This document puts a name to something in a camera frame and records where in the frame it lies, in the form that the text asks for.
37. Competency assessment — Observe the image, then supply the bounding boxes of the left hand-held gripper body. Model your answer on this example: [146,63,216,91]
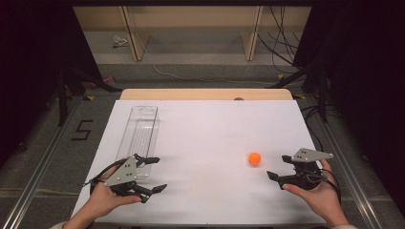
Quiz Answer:
[104,154,145,197]

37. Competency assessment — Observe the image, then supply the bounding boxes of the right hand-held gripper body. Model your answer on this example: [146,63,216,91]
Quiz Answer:
[276,147,334,191]

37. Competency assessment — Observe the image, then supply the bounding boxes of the clear plastic container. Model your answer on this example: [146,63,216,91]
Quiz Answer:
[116,105,160,178]

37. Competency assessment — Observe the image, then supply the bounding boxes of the orange ball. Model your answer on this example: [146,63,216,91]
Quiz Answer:
[247,152,263,166]

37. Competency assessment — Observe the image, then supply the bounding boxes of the person's right hand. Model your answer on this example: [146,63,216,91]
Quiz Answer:
[282,158,348,224]

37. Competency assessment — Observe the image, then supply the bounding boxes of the person's left hand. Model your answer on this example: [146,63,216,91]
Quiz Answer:
[84,156,143,221]

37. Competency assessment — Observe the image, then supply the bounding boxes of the black stand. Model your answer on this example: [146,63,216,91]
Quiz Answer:
[266,58,330,124]
[56,61,123,128]

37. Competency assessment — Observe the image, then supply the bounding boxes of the wooden table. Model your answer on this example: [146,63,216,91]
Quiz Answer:
[119,88,294,101]

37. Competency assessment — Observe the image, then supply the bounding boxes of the pink object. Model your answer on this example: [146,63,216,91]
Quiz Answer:
[88,74,117,91]

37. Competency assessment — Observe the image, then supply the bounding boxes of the crumpled paper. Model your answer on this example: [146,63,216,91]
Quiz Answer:
[111,34,129,50]

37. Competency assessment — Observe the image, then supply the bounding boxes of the wooden furniture leg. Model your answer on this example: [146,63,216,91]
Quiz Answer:
[119,6,151,62]

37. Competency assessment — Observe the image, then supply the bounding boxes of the wooden panel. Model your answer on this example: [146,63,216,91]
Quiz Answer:
[241,6,265,62]

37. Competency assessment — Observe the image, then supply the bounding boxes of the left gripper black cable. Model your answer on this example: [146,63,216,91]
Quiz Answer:
[83,157,128,196]

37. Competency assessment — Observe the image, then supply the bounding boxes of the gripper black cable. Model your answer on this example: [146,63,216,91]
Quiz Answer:
[83,157,128,196]
[319,167,342,205]

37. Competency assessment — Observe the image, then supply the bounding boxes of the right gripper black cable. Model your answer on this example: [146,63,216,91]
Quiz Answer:
[319,167,342,205]

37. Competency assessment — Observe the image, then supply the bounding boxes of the metal floor rail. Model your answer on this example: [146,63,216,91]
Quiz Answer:
[304,94,385,229]
[0,94,83,229]

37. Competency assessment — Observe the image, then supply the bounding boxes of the black floor cables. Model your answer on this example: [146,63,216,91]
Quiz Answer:
[300,104,344,153]

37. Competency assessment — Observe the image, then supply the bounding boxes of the bundle of black cables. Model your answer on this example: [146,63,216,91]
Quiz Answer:
[257,6,304,74]

